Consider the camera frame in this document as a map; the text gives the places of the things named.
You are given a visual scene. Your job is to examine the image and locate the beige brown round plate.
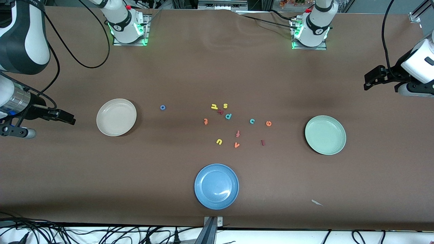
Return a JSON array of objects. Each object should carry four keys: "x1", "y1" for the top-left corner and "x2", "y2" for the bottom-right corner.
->
[{"x1": 96, "y1": 99, "x2": 137, "y2": 137}]

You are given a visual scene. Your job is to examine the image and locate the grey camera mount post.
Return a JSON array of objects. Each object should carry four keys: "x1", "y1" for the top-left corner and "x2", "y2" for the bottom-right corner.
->
[{"x1": 195, "y1": 216, "x2": 223, "y2": 244}]

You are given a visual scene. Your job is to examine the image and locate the light green round plate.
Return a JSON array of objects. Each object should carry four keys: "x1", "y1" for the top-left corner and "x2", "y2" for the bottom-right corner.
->
[{"x1": 304, "y1": 115, "x2": 347, "y2": 156}]

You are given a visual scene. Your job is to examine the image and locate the aluminium frame profile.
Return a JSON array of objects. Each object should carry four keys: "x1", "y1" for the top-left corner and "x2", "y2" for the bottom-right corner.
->
[{"x1": 409, "y1": 0, "x2": 434, "y2": 23}]

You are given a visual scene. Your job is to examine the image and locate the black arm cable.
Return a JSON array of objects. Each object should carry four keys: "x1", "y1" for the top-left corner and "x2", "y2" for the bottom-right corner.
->
[
  {"x1": 20, "y1": 0, "x2": 111, "y2": 110},
  {"x1": 381, "y1": 0, "x2": 412, "y2": 83}
]

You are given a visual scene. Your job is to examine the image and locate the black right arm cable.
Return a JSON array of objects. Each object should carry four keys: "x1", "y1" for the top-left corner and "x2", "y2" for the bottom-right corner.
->
[{"x1": 20, "y1": 0, "x2": 111, "y2": 110}]

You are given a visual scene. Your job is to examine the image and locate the grey metal rail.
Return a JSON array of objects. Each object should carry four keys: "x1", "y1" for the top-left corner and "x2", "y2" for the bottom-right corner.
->
[{"x1": 198, "y1": 0, "x2": 248, "y2": 11}]

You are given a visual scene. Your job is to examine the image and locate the orange artificial flowers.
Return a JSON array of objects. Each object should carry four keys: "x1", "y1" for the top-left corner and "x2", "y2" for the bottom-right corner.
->
[{"x1": 280, "y1": 0, "x2": 314, "y2": 8}]

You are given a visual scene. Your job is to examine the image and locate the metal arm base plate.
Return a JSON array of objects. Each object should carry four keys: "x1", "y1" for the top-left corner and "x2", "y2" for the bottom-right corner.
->
[
  {"x1": 113, "y1": 15, "x2": 150, "y2": 46},
  {"x1": 292, "y1": 19, "x2": 328, "y2": 50}
]

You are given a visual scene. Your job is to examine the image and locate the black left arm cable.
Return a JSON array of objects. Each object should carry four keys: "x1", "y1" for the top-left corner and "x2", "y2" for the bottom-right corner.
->
[{"x1": 381, "y1": 0, "x2": 412, "y2": 83}]

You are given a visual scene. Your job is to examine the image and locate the brown paper table cover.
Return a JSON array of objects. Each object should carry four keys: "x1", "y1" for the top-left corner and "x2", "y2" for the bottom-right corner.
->
[{"x1": 0, "y1": 6, "x2": 434, "y2": 231}]

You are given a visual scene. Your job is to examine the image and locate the blue round plate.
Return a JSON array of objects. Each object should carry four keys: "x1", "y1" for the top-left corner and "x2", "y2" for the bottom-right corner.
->
[{"x1": 194, "y1": 164, "x2": 239, "y2": 210}]

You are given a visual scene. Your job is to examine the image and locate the black base cable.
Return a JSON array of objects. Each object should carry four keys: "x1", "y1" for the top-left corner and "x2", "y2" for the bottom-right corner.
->
[
  {"x1": 268, "y1": 9, "x2": 297, "y2": 21},
  {"x1": 236, "y1": 12, "x2": 295, "y2": 29}
]

